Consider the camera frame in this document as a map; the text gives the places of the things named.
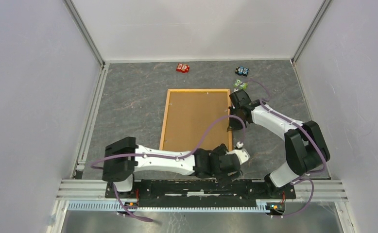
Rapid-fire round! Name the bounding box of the brown cardboard backing board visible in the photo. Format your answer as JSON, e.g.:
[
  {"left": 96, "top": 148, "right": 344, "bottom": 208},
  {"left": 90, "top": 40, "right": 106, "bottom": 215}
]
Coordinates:
[{"left": 162, "top": 92, "right": 230, "bottom": 151}]

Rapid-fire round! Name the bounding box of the green toy block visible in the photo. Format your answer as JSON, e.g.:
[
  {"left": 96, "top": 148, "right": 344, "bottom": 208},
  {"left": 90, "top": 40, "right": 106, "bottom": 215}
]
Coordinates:
[{"left": 233, "top": 79, "right": 248, "bottom": 91}]

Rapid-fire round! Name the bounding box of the wooden picture frame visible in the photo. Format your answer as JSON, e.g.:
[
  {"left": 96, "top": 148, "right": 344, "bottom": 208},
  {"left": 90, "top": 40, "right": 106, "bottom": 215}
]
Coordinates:
[{"left": 158, "top": 88, "right": 233, "bottom": 152}]

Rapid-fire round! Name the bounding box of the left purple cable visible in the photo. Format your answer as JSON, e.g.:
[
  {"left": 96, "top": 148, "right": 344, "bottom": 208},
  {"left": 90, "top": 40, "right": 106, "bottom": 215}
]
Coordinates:
[{"left": 90, "top": 115, "right": 247, "bottom": 223}]

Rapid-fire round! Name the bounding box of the red toy block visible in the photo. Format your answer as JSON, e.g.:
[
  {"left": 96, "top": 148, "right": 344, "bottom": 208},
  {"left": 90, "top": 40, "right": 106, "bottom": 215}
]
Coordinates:
[{"left": 176, "top": 63, "right": 190, "bottom": 73}]

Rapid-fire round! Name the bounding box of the black blue toy block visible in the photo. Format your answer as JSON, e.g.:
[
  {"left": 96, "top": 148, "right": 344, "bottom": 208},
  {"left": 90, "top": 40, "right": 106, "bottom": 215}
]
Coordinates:
[{"left": 235, "top": 66, "right": 249, "bottom": 77}]

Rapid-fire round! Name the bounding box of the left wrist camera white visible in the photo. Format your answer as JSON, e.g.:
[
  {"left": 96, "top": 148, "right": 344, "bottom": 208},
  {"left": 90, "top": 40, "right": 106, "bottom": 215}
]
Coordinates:
[{"left": 233, "top": 141, "right": 250, "bottom": 165}]

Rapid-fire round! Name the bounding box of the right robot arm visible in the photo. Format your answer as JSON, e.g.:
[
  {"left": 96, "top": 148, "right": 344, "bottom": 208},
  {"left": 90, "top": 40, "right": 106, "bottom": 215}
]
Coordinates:
[{"left": 228, "top": 89, "right": 330, "bottom": 198}]

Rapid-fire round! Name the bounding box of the aluminium rail base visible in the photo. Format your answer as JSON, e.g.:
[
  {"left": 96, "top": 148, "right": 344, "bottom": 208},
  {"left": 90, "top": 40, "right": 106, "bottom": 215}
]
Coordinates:
[{"left": 57, "top": 180, "right": 348, "bottom": 213}]

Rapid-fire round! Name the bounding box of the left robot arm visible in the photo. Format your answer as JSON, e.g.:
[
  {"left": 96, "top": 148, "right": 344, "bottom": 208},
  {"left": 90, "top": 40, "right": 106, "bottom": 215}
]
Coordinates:
[{"left": 102, "top": 137, "right": 250, "bottom": 198}]

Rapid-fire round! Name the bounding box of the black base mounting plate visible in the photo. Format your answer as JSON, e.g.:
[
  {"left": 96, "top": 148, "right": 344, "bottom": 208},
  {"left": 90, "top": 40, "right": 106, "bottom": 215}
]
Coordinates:
[{"left": 105, "top": 179, "right": 296, "bottom": 208}]

